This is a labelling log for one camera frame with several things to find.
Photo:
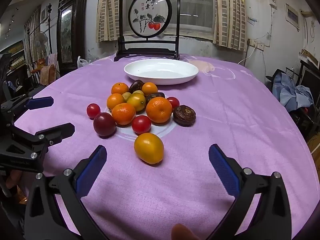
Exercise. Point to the yellow-orange tomato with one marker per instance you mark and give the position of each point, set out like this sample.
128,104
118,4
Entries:
148,148

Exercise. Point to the red cherry tomato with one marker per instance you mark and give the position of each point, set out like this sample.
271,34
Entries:
93,110
141,124
174,102

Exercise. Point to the standing fan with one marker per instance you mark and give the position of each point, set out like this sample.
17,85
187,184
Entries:
40,41

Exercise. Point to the purple tablecloth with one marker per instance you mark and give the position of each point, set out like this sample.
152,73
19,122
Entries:
200,135

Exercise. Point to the dark coat stand pole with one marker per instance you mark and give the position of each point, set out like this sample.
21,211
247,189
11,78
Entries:
50,30

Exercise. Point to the beige checked curtain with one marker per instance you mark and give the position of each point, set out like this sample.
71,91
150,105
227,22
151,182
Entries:
110,10
230,15

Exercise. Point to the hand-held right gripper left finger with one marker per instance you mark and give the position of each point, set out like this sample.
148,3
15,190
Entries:
91,172

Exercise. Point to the dark purple plum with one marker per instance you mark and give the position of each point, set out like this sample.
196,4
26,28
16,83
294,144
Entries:
104,124

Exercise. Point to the blue clothes pile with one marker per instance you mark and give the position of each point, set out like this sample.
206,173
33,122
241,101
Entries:
292,92

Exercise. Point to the white plastic bag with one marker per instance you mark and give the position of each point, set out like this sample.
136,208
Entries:
83,62

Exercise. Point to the white oval plate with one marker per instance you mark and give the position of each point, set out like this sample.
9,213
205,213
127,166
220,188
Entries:
161,72

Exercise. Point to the orange cloth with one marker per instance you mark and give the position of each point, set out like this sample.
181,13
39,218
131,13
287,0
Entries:
48,75

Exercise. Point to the yellow-green citrus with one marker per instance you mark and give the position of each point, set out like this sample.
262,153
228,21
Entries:
136,101

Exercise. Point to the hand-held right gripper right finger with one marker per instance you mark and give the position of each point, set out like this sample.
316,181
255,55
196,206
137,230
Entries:
223,170

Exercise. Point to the window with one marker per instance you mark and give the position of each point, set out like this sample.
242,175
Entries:
196,5

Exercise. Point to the wall fuse box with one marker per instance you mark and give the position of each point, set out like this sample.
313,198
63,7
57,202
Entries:
292,17

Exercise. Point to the small green kumquat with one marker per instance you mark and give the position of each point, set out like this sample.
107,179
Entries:
139,92
126,95

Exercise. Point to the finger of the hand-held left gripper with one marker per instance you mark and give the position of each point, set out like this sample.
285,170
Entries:
40,102
56,132

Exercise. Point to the orange mandarin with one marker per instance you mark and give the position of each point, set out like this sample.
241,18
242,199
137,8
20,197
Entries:
123,113
159,110
149,88
115,100
120,88

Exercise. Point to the person's right hand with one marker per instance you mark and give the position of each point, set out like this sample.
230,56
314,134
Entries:
181,233

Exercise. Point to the wall power outlet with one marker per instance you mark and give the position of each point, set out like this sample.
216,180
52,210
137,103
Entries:
257,45

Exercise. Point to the dark passion fruit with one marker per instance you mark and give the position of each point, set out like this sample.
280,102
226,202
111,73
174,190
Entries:
184,115
136,86
155,96

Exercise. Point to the dark wooden framed panel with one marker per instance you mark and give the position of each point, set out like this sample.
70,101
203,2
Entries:
70,35

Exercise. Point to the black monitor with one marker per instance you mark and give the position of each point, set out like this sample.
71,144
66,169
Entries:
311,80

